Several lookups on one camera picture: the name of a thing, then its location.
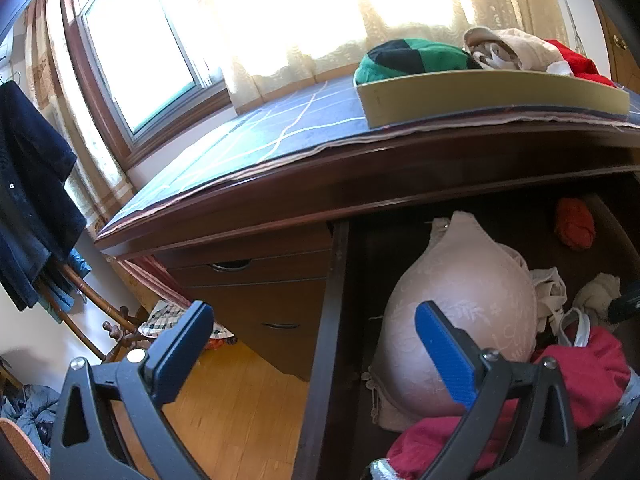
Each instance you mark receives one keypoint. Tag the beige patterned curtain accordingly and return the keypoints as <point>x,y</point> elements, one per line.
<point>267,48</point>

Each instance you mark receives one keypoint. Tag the green black striped underwear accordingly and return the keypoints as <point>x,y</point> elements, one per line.
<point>412,56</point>

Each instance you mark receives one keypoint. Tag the cream cloth in drawer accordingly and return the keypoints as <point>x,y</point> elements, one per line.
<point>595,297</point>

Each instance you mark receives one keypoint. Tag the dark red garment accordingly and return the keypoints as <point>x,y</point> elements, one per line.
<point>596,378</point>

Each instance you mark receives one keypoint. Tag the woven rattan basket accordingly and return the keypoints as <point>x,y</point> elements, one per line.
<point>20,460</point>

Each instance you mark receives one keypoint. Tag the brown wooden door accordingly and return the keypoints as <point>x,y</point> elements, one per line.
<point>623,66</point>

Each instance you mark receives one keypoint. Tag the small red cloth ball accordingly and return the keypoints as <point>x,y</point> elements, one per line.
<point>574,224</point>

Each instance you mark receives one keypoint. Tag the grey jacket on floor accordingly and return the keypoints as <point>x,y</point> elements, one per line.
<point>33,409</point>

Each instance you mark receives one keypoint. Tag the pink lace bra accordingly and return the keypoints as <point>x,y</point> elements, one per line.
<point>484,288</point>

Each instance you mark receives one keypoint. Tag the wooden coat rack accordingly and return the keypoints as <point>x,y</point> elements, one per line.
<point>103,308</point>

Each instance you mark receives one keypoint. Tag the dark navy hanging coat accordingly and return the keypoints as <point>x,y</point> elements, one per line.
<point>40,223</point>

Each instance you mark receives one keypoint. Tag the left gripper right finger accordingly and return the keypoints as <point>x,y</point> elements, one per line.
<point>490,389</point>

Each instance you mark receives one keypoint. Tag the open desk drawer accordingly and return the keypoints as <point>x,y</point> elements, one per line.
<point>372,251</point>

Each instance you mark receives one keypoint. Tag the bright red underwear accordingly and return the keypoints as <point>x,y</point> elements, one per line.
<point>582,67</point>

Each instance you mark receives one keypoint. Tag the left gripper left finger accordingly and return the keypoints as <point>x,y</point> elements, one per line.
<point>86,440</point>

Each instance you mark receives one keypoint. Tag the dark wooden desk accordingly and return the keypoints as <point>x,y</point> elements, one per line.
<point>259,249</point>

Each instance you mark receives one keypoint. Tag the window with brown frame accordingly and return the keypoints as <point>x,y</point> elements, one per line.
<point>148,69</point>

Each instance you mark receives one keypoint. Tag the checkered cloth bag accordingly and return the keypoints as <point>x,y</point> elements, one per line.
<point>166,315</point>

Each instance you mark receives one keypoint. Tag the yellow cardboard tray box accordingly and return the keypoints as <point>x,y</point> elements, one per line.
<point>413,97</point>

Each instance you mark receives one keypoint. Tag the beige white underwear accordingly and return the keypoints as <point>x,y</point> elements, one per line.
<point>513,49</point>

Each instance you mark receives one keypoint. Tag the brass door knob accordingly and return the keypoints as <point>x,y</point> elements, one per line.
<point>619,42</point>

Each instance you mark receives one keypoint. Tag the blue plaid table cloth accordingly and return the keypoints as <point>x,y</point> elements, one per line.
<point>301,125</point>

